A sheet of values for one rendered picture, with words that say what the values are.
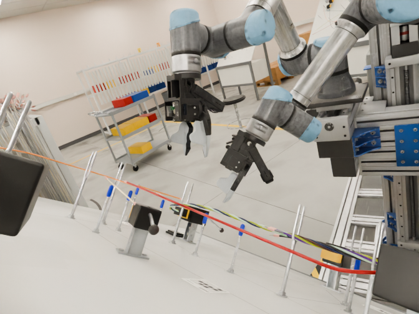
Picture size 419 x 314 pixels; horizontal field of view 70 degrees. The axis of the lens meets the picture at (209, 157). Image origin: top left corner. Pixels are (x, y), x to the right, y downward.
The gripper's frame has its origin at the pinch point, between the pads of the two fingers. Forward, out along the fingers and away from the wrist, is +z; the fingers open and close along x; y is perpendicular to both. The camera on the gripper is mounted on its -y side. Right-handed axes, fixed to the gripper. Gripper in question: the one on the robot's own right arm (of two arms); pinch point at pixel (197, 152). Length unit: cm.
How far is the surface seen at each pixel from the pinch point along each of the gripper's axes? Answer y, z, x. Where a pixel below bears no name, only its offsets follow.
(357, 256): 9.1, 11.3, 45.6
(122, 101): -149, -48, -372
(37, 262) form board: 44, 5, 31
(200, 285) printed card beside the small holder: 27.3, 12.7, 34.5
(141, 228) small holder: 30.0, 6.9, 25.1
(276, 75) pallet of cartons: -572, -121, -402
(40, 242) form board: 42.1, 5.8, 23.1
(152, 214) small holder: 28.3, 5.2, 25.4
